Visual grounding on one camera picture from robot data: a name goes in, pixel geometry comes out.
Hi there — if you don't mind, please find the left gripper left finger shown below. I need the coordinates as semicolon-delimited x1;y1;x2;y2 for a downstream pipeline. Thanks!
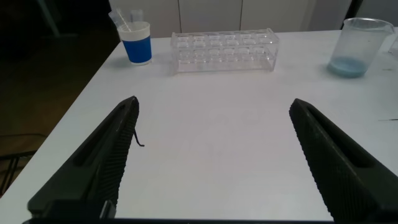
27;95;141;218

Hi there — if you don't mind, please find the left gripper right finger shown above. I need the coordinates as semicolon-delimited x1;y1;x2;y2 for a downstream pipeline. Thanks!
289;98;398;224

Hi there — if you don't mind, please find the clear glass beaker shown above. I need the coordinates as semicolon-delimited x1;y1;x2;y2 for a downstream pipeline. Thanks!
326;17;396;78

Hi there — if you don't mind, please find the metal chair leg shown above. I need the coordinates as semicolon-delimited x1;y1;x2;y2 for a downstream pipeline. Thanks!
0;133;48;197

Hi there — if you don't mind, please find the blue white paper cup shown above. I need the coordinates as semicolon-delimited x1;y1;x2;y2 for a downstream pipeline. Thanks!
116;21;153;67

